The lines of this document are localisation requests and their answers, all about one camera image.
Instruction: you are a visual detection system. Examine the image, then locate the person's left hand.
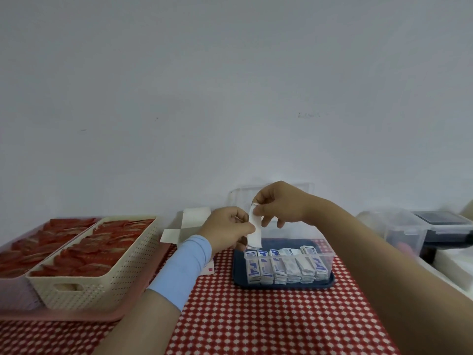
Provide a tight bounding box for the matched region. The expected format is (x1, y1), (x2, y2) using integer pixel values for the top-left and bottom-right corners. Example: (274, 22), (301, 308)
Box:
(198, 207), (256, 256)

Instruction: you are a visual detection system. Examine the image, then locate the person's right hand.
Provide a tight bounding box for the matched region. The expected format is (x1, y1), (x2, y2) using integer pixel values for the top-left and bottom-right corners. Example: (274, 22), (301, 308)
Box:
(252, 180), (315, 230)

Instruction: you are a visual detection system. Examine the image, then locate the bundle of bandage wrappers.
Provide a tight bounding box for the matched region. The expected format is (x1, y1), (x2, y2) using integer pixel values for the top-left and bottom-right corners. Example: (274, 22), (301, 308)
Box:
(246, 203), (264, 250)

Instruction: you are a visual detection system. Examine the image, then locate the blue white cardboard box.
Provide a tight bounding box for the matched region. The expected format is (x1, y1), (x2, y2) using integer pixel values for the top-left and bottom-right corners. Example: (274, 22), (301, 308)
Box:
(160, 207), (216, 277)

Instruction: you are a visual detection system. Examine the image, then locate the clear storage box blue base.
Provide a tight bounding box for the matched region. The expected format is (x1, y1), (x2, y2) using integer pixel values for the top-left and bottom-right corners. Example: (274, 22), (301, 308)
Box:
(228, 182), (336, 291)

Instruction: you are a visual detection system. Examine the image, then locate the row of bandage stacks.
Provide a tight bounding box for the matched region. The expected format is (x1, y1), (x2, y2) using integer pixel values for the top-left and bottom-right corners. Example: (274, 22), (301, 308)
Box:
(244, 246), (330, 286)

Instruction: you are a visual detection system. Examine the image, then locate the person's left forearm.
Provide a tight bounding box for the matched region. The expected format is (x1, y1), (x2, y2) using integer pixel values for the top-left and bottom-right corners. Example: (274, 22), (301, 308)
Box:
(92, 288), (182, 355)

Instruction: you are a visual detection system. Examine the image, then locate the person's right forearm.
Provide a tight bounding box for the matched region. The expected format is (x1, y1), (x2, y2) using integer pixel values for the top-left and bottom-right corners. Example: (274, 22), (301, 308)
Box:
(304, 195), (473, 355)

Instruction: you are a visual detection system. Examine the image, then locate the light blue wristband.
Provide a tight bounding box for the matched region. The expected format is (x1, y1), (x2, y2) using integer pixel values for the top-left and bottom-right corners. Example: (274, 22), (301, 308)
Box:
(147, 234), (213, 312)

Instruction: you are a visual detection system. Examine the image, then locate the red white checked tablecloth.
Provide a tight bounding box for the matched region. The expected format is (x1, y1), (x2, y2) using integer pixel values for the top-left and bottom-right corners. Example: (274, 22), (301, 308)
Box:
(0, 238), (404, 355)

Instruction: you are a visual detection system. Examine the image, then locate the clear plastic container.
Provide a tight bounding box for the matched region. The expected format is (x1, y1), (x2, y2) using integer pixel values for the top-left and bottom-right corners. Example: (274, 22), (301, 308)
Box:
(356, 207), (430, 257)

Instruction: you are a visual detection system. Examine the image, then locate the pile of red packets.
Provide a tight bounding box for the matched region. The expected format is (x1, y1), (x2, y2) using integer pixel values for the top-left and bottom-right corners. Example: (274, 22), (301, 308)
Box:
(29, 219), (155, 278)
(0, 217), (98, 279)

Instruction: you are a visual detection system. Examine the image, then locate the cream perforated plastic basket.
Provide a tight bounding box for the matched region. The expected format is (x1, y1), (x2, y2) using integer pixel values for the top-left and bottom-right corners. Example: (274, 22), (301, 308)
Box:
(26, 216), (160, 311)

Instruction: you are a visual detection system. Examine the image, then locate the black flat object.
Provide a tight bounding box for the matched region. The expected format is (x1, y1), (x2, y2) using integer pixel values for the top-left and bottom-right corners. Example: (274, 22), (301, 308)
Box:
(413, 210), (473, 264)

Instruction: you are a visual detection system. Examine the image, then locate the pink plastic tray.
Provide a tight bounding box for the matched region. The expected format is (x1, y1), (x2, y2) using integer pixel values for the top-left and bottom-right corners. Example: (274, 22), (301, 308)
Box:
(0, 242), (173, 323)

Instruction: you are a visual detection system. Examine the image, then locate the pink perforated plastic basket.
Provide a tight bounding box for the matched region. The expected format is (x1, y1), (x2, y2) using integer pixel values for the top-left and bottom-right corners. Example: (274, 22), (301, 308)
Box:
(0, 217), (101, 312)

